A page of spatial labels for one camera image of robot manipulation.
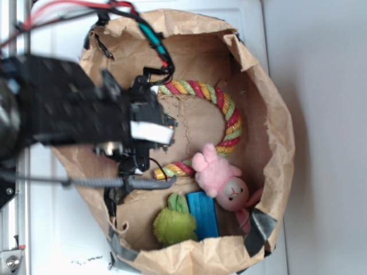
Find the grey braided cable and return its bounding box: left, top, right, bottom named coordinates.
left=0, top=168, right=178, bottom=190

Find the pink plush sheep toy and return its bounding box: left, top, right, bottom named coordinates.
left=192, top=143, right=264, bottom=234

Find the black metal bracket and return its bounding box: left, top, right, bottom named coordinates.
left=0, top=170, right=18, bottom=210

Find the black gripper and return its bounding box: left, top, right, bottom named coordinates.
left=1, top=54, right=175, bottom=175

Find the aluminium frame rail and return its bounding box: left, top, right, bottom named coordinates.
left=1, top=1, right=32, bottom=274

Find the brown paper bag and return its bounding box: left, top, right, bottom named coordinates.
left=51, top=7, right=295, bottom=275

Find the red and black cable bundle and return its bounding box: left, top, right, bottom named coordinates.
left=0, top=0, right=175, bottom=87

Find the multicolour twisted rope toy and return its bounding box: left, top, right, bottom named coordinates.
left=153, top=80, right=243, bottom=180

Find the blue rectangular block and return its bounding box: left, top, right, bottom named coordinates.
left=187, top=191, right=219, bottom=241

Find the green fuzzy plush toy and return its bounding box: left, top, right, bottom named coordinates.
left=153, top=193, right=198, bottom=247

